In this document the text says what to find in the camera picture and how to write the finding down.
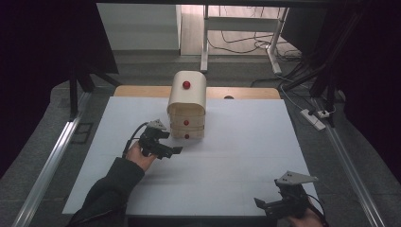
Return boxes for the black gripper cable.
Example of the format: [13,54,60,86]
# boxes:
[121,121,149,159]
[304,192,329,227]

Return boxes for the aluminium floor rail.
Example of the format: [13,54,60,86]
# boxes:
[11,91,93,227]
[310,97,388,227]

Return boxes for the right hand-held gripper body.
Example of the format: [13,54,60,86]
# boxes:
[273,170,319,218]

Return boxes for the person's right hand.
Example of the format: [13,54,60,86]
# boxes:
[284,207,326,227]

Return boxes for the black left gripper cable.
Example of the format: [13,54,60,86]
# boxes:
[121,121,149,159]

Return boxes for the black floor cables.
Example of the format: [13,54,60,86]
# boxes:
[207,29,305,63]

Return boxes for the white paper sheet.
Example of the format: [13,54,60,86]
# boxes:
[61,96,320,218]

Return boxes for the person's left hand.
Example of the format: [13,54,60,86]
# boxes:
[125,141,158,172]

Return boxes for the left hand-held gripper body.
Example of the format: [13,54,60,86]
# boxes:
[138,118,168,159]

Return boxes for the white power strip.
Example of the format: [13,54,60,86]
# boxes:
[299,108,327,131]

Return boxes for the black metal stand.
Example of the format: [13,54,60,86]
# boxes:
[67,61,123,120]
[283,10,365,128]

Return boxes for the wooden table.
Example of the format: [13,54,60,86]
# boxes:
[113,84,282,100]

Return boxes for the white desk frame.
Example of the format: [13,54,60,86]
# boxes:
[200,4,290,76]

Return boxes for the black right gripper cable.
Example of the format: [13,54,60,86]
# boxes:
[304,192,329,227]

